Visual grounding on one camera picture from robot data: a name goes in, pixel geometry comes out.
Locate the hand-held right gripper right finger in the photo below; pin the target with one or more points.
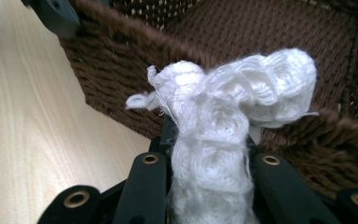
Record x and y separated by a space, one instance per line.
279 193

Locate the white knitted cloth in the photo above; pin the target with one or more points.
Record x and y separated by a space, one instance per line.
211 124

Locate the brown woven basket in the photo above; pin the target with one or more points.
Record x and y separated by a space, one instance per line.
121 62

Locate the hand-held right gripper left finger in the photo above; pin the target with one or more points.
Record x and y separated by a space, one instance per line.
146 193

